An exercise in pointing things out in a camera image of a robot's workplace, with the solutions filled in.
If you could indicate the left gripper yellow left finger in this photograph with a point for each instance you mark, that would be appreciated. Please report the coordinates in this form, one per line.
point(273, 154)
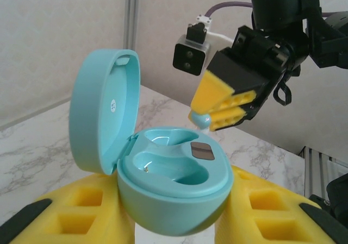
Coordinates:
point(114, 214)

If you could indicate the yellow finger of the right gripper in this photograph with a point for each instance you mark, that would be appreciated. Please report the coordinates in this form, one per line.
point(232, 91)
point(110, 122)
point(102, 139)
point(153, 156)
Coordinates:
point(228, 119)
point(217, 89)

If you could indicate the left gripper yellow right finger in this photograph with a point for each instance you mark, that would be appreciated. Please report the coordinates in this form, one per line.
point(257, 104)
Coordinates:
point(239, 222)

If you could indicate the blue earbud charging case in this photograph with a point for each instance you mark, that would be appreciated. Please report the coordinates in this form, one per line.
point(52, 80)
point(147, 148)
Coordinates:
point(168, 200)

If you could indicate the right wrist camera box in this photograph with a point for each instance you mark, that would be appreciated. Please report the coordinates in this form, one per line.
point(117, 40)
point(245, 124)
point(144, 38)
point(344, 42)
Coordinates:
point(190, 56)

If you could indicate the wide grooved aluminium rail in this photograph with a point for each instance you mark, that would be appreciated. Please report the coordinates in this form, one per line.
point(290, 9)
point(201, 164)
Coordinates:
point(318, 162)

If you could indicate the aluminium frame post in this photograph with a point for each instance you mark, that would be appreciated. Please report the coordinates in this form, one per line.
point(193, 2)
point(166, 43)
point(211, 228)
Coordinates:
point(132, 15)

